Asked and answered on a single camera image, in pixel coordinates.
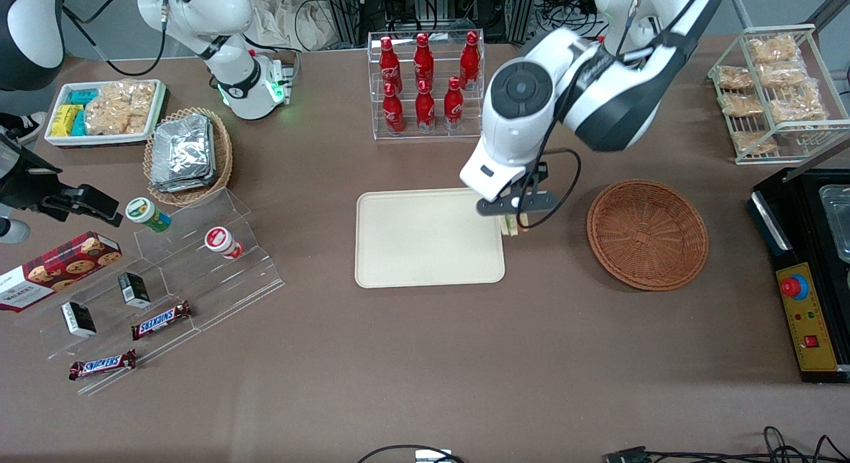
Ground green snack cup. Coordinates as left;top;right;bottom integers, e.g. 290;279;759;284
126;197;172;234

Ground clear acrylic bottle rack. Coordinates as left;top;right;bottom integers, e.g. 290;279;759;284
367;29;486;142

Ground clear acrylic stepped stand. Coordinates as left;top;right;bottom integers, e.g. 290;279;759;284
39;187;286;398

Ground red tartan cookie box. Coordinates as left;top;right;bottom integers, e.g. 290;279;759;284
0;231;123;313

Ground black and white round device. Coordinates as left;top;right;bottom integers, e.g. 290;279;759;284
0;0;66;92

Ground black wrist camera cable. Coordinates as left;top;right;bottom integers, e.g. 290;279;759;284
514;147;582;231

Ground black counter appliance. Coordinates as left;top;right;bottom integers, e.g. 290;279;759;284
747;167;850;385

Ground black camera rig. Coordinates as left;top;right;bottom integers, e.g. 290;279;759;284
0;132;124;244

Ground small black box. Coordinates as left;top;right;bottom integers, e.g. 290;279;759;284
61;301;98;338
118;271;152;310

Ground tan wicker basket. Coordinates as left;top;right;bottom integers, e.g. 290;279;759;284
143;107;234;207

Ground metal appliance pan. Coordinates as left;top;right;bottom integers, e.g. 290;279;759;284
818;183;850;265

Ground white crumpled cloth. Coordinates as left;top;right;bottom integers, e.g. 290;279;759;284
249;0;347;52

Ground red cola bottle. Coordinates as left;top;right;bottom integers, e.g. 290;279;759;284
414;80;437;134
459;31;481;86
413;33;435;89
443;76;465;131
382;83;406;136
379;36;403;92

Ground aluminium frame structure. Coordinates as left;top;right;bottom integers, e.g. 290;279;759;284
322;0;539;46

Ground clear bag of crackers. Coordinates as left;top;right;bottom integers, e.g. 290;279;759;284
84;80;157;136

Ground silver metal bar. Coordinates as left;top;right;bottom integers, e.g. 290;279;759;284
752;191;793;253

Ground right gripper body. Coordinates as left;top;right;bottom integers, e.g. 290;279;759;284
264;56;297;107

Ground silver foil packs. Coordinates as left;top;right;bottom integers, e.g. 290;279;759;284
149;114;217;194

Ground white rectangular snack bin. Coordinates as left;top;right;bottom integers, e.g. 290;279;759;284
44;79;167;148

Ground white wire rack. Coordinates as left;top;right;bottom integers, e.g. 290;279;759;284
708;24;850;166

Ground black sneaker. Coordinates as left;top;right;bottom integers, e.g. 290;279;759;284
0;111;48;145

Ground brown Snickers bar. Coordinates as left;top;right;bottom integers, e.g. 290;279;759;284
68;348;138;382
131;300;193;341

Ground black floor cable bundle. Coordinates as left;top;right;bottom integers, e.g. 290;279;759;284
604;426;850;463

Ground red emergency stop button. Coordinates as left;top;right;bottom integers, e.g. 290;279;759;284
780;275;810;302

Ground cream plastic tray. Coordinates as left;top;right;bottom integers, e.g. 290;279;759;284
355;188;507;290

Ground brown round wicker basket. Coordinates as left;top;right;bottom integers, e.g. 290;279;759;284
587;179;710;292

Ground yellow control panel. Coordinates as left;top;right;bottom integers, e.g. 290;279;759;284
776;262;839;373

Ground clear bag of puffed snacks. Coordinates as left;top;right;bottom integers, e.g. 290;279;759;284
756;62;807;89
768;88;828;124
720;92;765;118
732;130;778;155
748;35;800;64
717;65;755;91

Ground yellow snack packet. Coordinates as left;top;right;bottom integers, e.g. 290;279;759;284
50;104;84;138

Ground red snack cup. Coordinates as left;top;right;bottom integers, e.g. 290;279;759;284
204;227;244;260

